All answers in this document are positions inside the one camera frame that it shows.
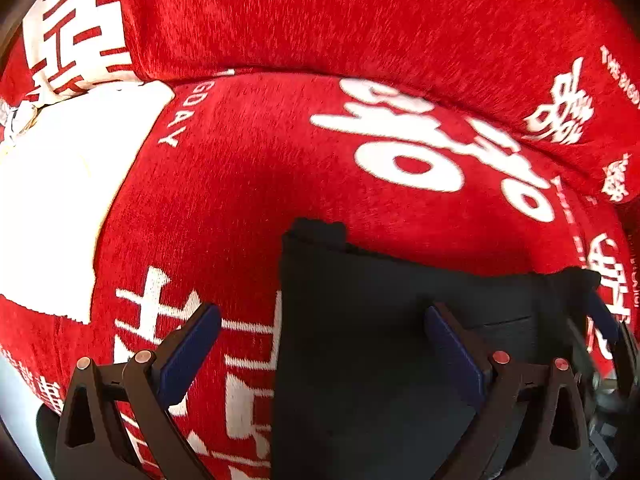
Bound large red patterned quilt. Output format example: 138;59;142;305
1;0;639;204

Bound red patterned bed cover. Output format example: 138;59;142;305
1;73;639;479

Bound black fleece-lined pants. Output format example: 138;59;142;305
271;218;598;479

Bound crumpled white plastic wrapper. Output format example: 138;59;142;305
1;99;38;143

